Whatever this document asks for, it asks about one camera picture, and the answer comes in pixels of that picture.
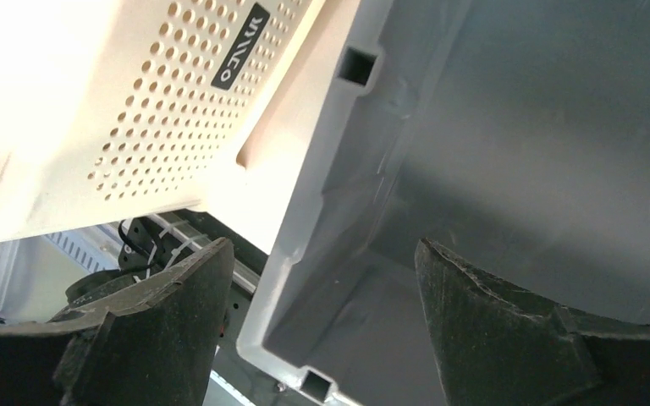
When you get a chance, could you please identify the grey plastic storage bin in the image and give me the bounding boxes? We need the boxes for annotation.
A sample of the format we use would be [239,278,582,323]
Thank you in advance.
[236,1,650,405]

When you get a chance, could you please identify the aluminium front rail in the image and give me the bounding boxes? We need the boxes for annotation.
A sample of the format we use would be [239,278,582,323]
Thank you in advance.
[41,210,262,293]

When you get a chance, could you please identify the cream perforated plastic basket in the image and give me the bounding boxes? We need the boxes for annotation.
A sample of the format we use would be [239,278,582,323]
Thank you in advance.
[0,1,359,242]

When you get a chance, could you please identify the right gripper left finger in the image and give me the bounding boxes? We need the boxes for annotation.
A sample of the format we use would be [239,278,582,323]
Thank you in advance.
[0,239,231,405]

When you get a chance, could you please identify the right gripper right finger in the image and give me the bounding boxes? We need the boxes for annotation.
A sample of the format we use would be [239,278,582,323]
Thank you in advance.
[415,239,650,405]

